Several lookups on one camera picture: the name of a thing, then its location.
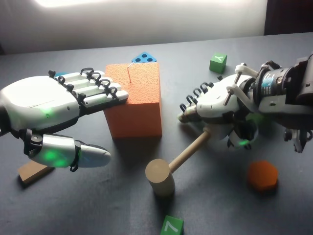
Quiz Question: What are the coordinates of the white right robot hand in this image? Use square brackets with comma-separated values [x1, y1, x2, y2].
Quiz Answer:
[177, 74, 261, 151]

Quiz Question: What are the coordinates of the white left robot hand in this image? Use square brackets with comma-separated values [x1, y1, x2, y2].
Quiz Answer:
[0, 68, 130, 172]

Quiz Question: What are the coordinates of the large orange foam block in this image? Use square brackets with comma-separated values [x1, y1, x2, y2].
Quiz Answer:
[103, 62, 163, 140]

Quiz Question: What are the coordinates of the wooden mallet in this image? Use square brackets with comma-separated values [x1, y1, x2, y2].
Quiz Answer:
[145, 129, 211, 198]

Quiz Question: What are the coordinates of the tan wooden plank block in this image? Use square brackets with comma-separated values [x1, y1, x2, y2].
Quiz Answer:
[17, 160, 55, 185]

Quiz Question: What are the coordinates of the orange hexagon block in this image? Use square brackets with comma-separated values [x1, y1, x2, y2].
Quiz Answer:
[246, 160, 279, 193]

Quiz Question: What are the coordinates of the blue block with round holes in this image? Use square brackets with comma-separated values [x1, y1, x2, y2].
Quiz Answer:
[131, 51, 157, 64]

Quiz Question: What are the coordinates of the thin metal nail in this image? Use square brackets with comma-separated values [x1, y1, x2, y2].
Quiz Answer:
[127, 62, 135, 83]

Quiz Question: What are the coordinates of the green cube with letter Y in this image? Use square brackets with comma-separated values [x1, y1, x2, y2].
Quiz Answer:
[209, 52, 228, 74]

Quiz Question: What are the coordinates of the dark curtain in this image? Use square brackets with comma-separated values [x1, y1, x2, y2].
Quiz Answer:
[264, 0, 313, 36]

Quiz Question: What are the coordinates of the grey table cloth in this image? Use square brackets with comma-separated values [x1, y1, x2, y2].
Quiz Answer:
[0, 31, 313, 235]

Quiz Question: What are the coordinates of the green cube with number 7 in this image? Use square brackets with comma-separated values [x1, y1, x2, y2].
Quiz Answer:
[160, 215, 184, 235]

